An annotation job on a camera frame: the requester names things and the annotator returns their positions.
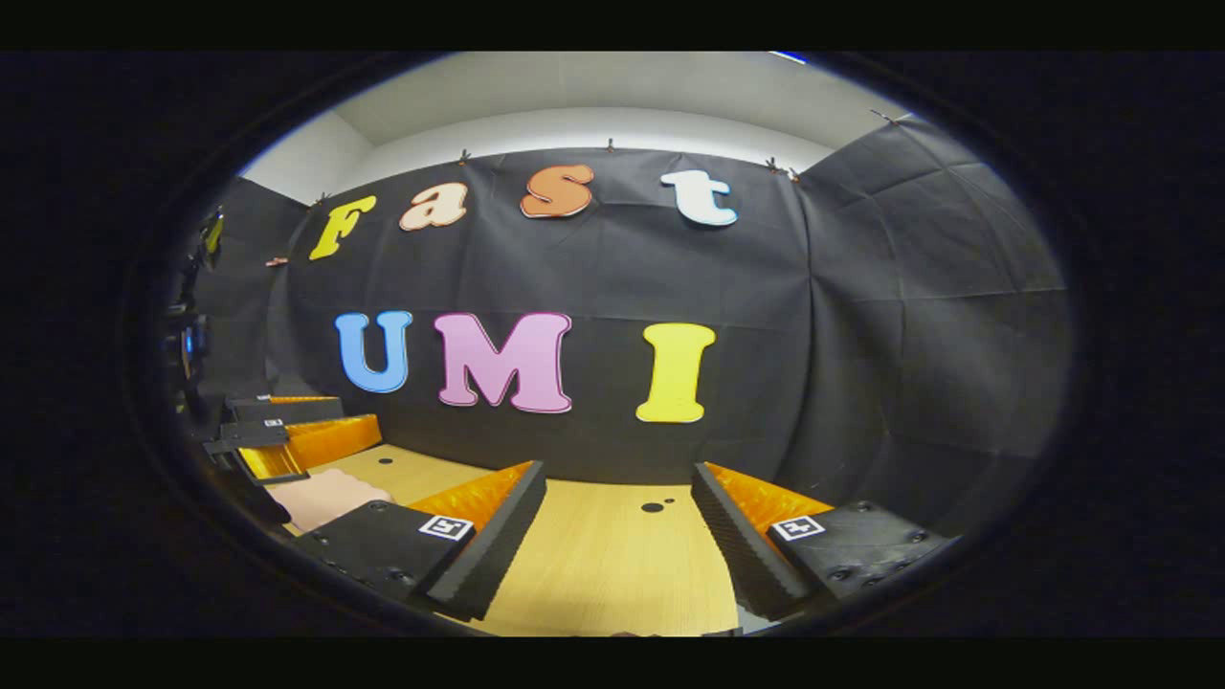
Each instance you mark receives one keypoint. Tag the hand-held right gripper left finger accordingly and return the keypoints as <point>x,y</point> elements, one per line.
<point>498,545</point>

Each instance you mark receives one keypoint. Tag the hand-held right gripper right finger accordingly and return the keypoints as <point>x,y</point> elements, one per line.
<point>737,545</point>

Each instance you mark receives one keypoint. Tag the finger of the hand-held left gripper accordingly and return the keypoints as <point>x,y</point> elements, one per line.
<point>287,411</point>
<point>325,442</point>

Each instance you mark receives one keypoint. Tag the pink suitcase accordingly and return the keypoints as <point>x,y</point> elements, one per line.
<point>325,498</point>

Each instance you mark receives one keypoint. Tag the black backdrop cloth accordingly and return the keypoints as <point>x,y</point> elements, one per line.
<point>813,335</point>

